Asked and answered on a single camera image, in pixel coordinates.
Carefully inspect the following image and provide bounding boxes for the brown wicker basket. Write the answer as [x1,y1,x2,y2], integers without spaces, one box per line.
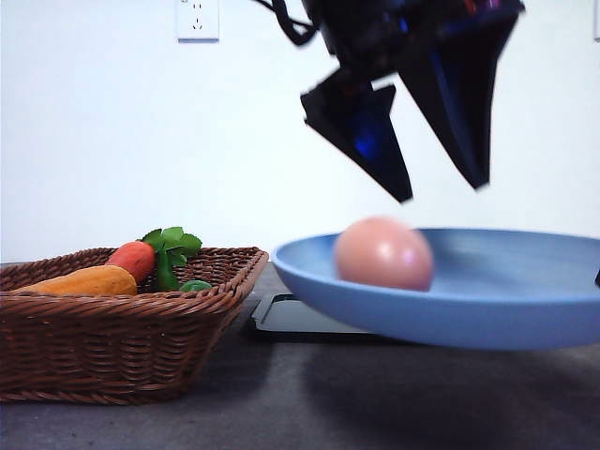
[0,247,269,405]

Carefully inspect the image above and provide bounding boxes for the black tray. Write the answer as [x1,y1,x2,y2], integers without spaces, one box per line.
[250,293,374,338]

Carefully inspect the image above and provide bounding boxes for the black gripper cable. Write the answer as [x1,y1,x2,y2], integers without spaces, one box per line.
[253,0,320,46]

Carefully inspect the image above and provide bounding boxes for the white wall socket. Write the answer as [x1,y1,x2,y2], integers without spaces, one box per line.
[176,0,219,44]

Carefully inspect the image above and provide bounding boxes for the green toy lime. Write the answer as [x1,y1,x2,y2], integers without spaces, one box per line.
[179,279,212,293]

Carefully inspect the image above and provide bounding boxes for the yellow toy vegetable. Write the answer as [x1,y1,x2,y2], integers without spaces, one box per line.
[14,265,138,295]

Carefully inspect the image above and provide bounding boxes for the orange toy carrot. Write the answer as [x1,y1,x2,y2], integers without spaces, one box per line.
[105,241,156,281]

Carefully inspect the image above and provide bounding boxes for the brown egg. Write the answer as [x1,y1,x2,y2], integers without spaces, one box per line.
[335,216,434,291]

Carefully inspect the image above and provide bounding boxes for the green leafy toy vegetable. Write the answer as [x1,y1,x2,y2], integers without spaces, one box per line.
[136,227,202,291]

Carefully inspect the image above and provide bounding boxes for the blue plate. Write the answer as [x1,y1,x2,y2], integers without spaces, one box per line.
[272,228,600,352]

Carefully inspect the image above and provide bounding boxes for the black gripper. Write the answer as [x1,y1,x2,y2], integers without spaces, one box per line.
[300,0,525,203]

